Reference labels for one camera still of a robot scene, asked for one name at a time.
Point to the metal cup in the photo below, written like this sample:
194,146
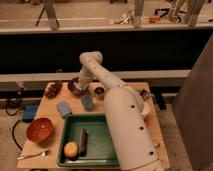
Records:
99,93

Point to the grey panel at right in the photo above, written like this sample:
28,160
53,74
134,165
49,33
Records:
193,111

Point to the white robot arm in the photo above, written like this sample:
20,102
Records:
123,106

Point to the silver fork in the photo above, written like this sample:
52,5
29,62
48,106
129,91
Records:
42,153

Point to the green plastic tray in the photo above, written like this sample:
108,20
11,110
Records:
92,130

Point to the red orange bowl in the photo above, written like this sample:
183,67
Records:
39,130

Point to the small dark gadget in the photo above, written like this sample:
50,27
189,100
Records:
144,94

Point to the blue box on floor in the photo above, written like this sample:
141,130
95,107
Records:
29,113

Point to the blue sponge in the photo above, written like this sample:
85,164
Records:
64,109

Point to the white paper cup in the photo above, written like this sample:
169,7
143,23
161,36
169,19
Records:
146,110

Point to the blue grey cloth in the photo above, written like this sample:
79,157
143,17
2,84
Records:
87,102

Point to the bunch of dark grapes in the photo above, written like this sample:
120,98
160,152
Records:
53,90

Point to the yellow red apple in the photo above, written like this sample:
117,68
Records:
71,149

